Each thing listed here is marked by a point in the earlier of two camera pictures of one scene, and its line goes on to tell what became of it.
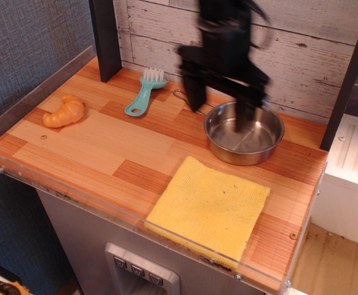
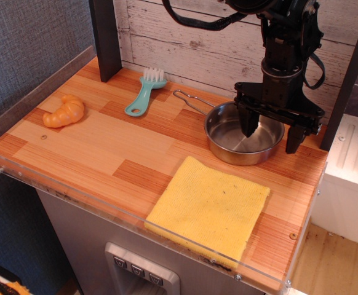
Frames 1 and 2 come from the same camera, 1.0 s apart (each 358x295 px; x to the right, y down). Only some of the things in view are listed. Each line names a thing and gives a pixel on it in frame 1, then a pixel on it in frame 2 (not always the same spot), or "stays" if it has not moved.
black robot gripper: [224, 58] to [282, 98]
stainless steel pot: [255, 145] stays
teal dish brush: [153, 78] stays
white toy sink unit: [346, 202] stays
